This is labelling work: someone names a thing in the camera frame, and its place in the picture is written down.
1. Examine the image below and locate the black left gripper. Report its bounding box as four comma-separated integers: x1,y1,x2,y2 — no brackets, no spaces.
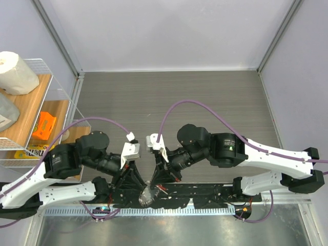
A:
84,152,146,191

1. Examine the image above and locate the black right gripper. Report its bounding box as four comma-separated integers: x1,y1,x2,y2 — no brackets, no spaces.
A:
151,146,210,186

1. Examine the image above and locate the key with red tag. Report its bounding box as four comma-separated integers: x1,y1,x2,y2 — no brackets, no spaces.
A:
156,184,167,192

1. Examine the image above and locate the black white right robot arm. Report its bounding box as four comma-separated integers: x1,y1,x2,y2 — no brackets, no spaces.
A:
146,124,325,202

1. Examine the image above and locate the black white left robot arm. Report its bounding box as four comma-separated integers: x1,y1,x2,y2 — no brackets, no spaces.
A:
1,131,146,220

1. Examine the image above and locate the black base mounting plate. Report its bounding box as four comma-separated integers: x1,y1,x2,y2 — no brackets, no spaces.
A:
106,182,262,210

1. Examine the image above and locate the orange candy box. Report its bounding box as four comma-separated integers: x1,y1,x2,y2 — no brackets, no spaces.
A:
31,111,57,140

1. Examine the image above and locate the yellow m&m's bag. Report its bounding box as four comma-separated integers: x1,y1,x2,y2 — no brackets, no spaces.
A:
14,145,49,159

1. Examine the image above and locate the white paper towel roll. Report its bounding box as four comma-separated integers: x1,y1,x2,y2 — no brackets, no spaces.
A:
1,51,39,95

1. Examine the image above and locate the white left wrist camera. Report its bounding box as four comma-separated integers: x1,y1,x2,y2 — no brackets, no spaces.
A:
120,132,140,169

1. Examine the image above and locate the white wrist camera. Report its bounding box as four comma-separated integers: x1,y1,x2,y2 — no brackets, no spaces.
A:
146,133,169,163
120,132,140,169

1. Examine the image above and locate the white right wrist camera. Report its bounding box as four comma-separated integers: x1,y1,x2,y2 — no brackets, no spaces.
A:
146,133,169,163

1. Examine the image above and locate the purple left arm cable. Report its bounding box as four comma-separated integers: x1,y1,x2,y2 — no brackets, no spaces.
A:
0,117,134,229

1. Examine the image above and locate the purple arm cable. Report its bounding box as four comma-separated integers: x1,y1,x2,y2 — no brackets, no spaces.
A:
0,117,134,229
156,99,328,165

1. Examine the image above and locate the slotted white cable duct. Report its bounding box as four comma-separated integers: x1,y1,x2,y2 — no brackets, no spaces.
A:
45,205,235,216

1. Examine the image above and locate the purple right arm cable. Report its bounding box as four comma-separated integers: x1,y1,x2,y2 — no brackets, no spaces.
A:
156,99,328,165

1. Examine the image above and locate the white wire wooden shelf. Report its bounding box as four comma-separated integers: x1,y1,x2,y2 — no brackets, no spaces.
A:
1,58,91,173

